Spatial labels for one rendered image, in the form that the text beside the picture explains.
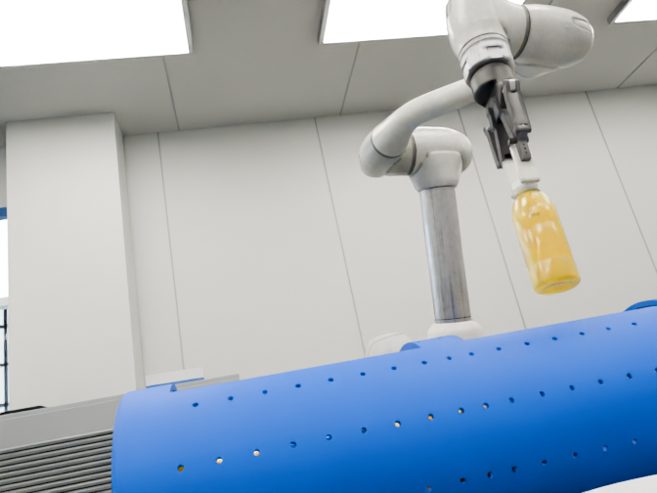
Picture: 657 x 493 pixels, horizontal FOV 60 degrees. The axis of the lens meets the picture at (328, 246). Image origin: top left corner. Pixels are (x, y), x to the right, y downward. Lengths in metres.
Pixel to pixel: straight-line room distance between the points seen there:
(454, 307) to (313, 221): 2.51
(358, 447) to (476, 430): 0.15
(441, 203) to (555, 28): 0.60
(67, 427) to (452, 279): 1.60
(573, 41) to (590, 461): 0.75
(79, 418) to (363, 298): 2.06
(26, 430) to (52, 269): 1.40
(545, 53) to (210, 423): 0.88
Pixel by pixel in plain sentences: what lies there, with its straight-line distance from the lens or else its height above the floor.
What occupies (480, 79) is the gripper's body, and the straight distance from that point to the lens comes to 1.04.
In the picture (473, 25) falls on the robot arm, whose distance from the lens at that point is 1.10.
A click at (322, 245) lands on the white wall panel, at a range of 3.93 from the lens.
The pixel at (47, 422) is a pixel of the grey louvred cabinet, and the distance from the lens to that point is 2.52.
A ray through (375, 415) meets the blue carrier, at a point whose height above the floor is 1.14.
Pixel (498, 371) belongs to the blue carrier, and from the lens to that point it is 0.78.
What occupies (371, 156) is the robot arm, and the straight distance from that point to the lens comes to 1.53.
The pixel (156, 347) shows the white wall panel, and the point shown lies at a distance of 3.76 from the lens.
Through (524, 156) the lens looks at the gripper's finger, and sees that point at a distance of 0.94.
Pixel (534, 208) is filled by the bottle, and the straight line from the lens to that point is 0.90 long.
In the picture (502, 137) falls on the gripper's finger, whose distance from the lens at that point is 1.03.
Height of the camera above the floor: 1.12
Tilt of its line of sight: 18 degrees up
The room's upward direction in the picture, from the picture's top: 12 degrees counter-clockwise
